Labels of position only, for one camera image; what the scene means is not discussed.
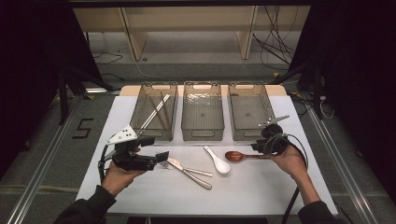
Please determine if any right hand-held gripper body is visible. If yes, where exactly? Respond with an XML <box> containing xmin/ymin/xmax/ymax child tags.
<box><xmin>258</xmin><ymin>115</ymin><xmax>290</xmax><ymax>156</ymax></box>

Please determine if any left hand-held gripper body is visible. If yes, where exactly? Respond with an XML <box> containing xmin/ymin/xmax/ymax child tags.
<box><xmin>106</xmin><ymin>124</ymin><xmax>157</xmax><ymax>172</ymax></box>

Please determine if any brown wooden spoon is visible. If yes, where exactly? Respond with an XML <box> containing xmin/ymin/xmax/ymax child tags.
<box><xmin>224</xmin><ymin>150</ymin><xmax>273</xmax><ymax>163</ymax></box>

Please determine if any white chopstick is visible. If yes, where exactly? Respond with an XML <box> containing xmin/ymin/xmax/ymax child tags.
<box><xmin>139</xmin><ymin>94</ymin><xmax>172</xmax><ymax>133</ymax></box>
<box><xmin>136</xmin><ymin>93</ymin><xmax>169</xmax><ymax>134</ymax></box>

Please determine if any grey transparent plastic bin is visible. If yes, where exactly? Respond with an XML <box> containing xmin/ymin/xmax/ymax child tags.
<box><xmin>180</xmin><ymin>80</ymin><xmax>226</xmax><ymax>142</ymax></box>
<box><xmin>129</xmin><ymin>81</ymin><xmax>179</xmax><ymax>142</ymax></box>
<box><xmin>227</xmin><ymin>81</ymin><xmax>279</xmax><ymax>142</ymax></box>

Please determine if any steel fork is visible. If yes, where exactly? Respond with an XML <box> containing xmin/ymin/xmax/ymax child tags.
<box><xmin>160</xmin><ymin>161</ymin><xmax>215</xmax><ymax>178</ymax></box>

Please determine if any white ceramic spoon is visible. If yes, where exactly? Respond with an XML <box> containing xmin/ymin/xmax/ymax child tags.
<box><xmin>203</xmin><ymin>145</ymin><xmax>232</xmax><ymax>175</ymax></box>

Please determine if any steel table knife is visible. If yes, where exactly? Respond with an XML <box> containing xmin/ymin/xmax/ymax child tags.
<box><xmin>166</xmin><ymin>156</ymin><xmax>213</xmax><ymax>190</ymax></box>

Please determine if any person's right hand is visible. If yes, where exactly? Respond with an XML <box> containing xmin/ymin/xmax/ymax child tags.
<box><xmin>270</xmin><ymin>145</ymin><xmax>309</xmax><ymax>181</ymax></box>

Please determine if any person's left hand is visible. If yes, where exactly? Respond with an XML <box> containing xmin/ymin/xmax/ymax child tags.
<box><xmin>101</xmin><ymin>147</ymin><xmax>148</xmax><ymax>198</ymax></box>

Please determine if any silver metal bar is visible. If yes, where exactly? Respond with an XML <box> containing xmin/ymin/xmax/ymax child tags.
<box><xmin>85</xmin><ymin>88</ymin><xmax>121</xmax><ymax>95</ymax></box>

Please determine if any black metal stand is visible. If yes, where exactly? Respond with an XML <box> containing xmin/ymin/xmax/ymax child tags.
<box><xmin>57</xmin><ymin>66</ymin><xmax>117</xmax><ymax>125</ymax></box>
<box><xmin>270</xmin><ymin>59</ymin><xmax>325</xmax><ymax>120</ymax></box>

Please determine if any beige wooden shelf unit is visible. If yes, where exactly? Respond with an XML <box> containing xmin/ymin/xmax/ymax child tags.
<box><xmin>73</xmin><ymin>6</ymin><xmax>312</xmax><ymax>62</ymax></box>

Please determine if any right hand-held gripper cable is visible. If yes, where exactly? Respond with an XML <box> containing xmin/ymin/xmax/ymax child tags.
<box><xmin>263</xmin><ymin>132</ymin><xmax>310</xmax><ymax>224</ymax></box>

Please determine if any hand-held gripper cable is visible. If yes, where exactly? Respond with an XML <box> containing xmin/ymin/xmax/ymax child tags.
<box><xmin>263</xmin><ymin>132</ymin><xmax>310</xmax><ymax>224</ymax></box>
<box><xmin>97</xmin><ymin>134</ymin><xmax>119</xmax><ymax>185</ymax></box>

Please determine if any left hand-held gripper cable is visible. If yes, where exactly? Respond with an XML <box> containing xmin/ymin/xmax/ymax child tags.
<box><xmin>97</xmin><ymin>134</ymin><xmax>119</xmax><ymax>185</ymax></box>

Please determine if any white floor cable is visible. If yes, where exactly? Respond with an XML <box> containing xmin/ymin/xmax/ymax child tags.
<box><xmin>120</xmin><ymin>46</ymin><xmax>176</xmax><ymax>82</ymax></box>

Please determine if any silver floor rail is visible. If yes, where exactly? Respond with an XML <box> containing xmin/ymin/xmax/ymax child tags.
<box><xmin>6</xmin><ymin>94</ymin><xmax>82</xmax><ymax>224</ymax></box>
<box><xmin>306</xmin><ymin>106</ymin><xmax>379</xmax><ymax>224</ymax></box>

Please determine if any black floor cable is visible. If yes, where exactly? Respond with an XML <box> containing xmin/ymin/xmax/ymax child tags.
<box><xmin>92</xmin><ymin>50</ymin><xmax>125</xmax><ymax>82</ymax></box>

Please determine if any bundle of black cables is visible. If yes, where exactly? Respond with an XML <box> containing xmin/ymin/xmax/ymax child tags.
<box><xmin>251</xmin><ymin>5</ymin><xmax>297</xmax><ymax>71</ymax></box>

